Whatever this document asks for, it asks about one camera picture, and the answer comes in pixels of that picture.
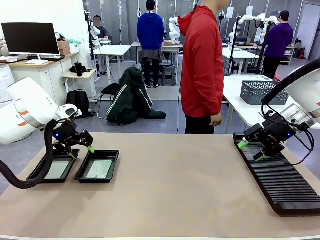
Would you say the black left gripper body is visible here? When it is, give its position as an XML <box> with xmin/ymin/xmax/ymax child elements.
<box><xmin>52</xmin><ymin>122</ymin><xmax>81</xmax><ymax>155</ymax></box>

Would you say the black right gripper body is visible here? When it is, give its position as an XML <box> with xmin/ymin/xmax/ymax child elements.
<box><xmin>261</xmin><ymin>113</ymin><xmax>297</xmax><ymax>158</ymax></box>

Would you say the black ESD tray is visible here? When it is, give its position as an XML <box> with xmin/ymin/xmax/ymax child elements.
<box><xmin>26</xmin><ymin>148</ymin><xmax>81</xmax><ymax>184</ymax></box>
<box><xmin>74</xmin><ymin>149</ymin><xmax>120</xmax><ymax>184</ymax></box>

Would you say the green circuit board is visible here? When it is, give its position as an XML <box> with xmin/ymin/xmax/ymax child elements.
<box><xmin>82</xmin><ymin>159</ymin><xmax>113</xmax><ymax>180</ymax></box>
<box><xmin>44</xmin><ymin>161</ymin><xmax>70</xmax><ymax>180</ymax></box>

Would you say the red sleeved right forearm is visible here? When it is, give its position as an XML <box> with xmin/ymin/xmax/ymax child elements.
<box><xmin>206</xmin><ymin>84</ymin><xmax>225</xmax><ymax>117</ymax></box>

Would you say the person's right hand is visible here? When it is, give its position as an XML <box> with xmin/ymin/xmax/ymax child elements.
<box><xmin>209</xmin><ymin>113</ymin><xmax>223</xmax><ymax>127</ymax></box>

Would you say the black slotted board rack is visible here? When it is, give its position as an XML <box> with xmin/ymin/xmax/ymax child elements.
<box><xmin>232</xmin><ymin>132</ymin><xmax>320</xmax><ymax>216</ymax></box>

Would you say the black backpack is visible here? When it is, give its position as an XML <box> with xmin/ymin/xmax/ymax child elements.
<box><xmin>65</xmin><ymin>89</ymin><xmax>97</xmax><ymax>120</ymax></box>

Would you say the grey mesh basket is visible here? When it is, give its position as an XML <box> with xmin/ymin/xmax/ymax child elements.
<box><xmin>240</xmin><ymin>80</ymin><xmax>291</xmax><ymax>106</ymax></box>

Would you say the white side table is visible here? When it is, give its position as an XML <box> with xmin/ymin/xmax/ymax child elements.
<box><xmin>222</xmin><ymin>74</ymin><xmax>320</xmax><ymax>135</ymax></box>

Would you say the black chair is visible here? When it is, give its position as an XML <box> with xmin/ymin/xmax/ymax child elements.
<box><xmin>96</xmin><ymin>83</ymin><xmax>121</xmax><ymax>120</ymax></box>

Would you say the clear plastic tray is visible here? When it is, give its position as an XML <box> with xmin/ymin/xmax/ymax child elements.
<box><xmin>229</xmin><ymin>74</ymin><xmax>273</xmax><ymax>82</ymax></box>

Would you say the dark green jacket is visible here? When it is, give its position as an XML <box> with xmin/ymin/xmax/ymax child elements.
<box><xmin>106</xmin><ymin>63</ymin><xmax>167</xmax><ymax>127</ymax></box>

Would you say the small wood top table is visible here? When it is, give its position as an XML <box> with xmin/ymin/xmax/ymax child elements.
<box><xmin>61</xmin><ymin>68</ymin><xmax>98</xmax><ymax>105</ymax></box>

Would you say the white cabinet wood top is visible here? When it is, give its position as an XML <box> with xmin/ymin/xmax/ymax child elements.
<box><xmin>0</xmin><ymin>52</ymin><xmax>81</xmax><ymax>124</ymax></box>

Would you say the black tumbler cup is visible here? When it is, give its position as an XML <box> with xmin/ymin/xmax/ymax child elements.
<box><xmin>74</xmin><ymin>59</ymin><xmax>84</xmax><ymax>77</ymax></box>

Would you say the black keyboard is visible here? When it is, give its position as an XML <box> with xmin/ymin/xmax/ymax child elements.
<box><xmin>27</xmin><ymin>55</ymin><xmax>66</xmax><ymax>62</ymax></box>

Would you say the white work desk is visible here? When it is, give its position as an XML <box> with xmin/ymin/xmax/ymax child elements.
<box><xmin>222</xmin><ymin>47</ymin><xmax>260</xmax><ymax>76</ymax></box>

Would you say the light wood shelf unit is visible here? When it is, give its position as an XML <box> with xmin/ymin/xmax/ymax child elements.
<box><xmin>283</xmin><ymin>46</ymin><xmax>296</xmax><ymax>66</ymax></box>

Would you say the white air purifier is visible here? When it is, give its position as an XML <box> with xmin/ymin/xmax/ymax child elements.
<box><xmin>0</xmin><ymin>64</ymin><xmax>16</xmax><ymax>111</ymax></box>

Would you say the black tripod stand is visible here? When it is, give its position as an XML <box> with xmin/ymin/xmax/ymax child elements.
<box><xmin>228</xmin><ymin>17</ymin><xmax>242</xmax><ymax>76</ymax></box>

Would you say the person in red jacket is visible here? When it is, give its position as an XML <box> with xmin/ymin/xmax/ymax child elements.
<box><xmin>177</xmin><ymin>0</ymin><xmax>225</xmax><ymax>135</ymax></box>

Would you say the white storage box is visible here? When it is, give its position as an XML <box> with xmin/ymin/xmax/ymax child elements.
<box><xmin>68</xmin><ymin>42</ymin><xmax>81</xmax><ymax>55</ymax></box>

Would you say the cardboard box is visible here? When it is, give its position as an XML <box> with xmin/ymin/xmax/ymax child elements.
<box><xmin>57</xmin><ymin>39</ymin><xmax>72</xmax><ymax>56</ymax></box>

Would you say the white standing desk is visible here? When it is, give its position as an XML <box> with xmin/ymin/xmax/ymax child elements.
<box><xmin>92</xmin><ymin>44</ymin><xmax>133</xmax><ymax>85</ymax></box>

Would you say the person in purple hoodie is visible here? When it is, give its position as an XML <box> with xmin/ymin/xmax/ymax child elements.
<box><xmin>262</xmin><ymin>10</ymin><xmax>295</xmax><ymax>80</ymax></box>

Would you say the grey step stool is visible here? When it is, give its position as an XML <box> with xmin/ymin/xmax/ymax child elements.
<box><xmin>161</xmin><ymin>65</ymin><xmax>177</xmax><ymax>87</ymax></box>

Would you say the black computer monitor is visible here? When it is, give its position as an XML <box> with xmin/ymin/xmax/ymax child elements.
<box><xmin>1</xmin><ymin>22</ymin><xmax>61</xmax><ymax>65</ymax></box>

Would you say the person in blue hoodie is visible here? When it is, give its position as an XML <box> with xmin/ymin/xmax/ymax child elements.
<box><xmin>136</xmin><ymin>0</ymin><xmax>166</xmax><ymax>89</ymax></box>

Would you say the left arm black cable sleeve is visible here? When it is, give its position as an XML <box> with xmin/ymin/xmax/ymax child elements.
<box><xmin>0</xmin><ymin>118</ymin><xmax>58</xmax><ymax>190</ymax></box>

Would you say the arm black cable sleeve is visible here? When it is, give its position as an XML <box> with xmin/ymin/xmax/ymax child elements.
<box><xmin>261</xmin><ymin>58</ymin><xmax>320</xmax><ymax>106</ymax></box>
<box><xmin>0</xmin><ymin>118</ymin><xmax>58</xmax><ymax>190</ymax></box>

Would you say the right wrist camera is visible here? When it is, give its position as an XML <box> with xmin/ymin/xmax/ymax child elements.
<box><xmin>279</xmin><ymin>103</ymin><xmax>315</xmax><ymax>128</ymax></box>

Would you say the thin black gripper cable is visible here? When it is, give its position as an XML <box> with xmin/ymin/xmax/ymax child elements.
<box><xmin>261</xmin><ymin>103</ymin><xmax>315</xmax><ymax>166</ymax></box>

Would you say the right arm black cable sleeve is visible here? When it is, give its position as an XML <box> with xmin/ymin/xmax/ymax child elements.
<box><xmin>261</xmin><ymin>58</ymin><xmax>320</xmax><ymax>106</ymax></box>

